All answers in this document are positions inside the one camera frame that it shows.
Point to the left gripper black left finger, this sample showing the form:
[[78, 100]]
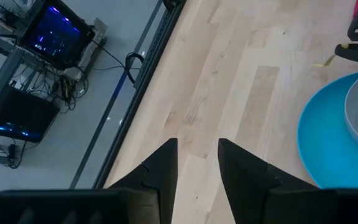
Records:
[[160, 174]]

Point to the computer case with blue lights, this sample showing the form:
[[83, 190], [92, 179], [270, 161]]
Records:
[[54, 34]]

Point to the blue round plate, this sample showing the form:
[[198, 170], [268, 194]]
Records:
[[322, 140]]

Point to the black aluminium rig frame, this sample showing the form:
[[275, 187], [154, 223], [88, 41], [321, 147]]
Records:
[[124, 124]]

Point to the black computer case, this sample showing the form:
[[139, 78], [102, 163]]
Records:
[[17, 115]]

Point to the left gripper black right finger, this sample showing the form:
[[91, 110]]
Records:
[[244, 180]]

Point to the grey metal stand base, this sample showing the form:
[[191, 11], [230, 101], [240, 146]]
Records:
[[89, 49]]

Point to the metal equipment rack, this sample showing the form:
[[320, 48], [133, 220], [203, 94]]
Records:
[[3, 74]]

